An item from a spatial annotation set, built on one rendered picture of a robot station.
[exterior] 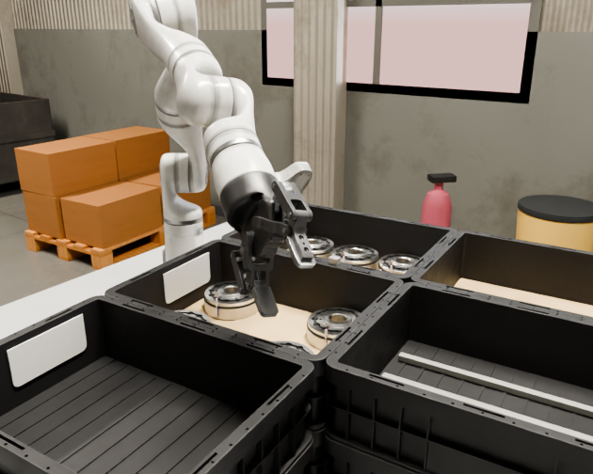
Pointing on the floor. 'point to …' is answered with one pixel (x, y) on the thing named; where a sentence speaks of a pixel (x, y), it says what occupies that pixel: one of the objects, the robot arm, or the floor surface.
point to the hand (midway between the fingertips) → (286, 288)
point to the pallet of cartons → (99, 194)
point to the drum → (559, 221)
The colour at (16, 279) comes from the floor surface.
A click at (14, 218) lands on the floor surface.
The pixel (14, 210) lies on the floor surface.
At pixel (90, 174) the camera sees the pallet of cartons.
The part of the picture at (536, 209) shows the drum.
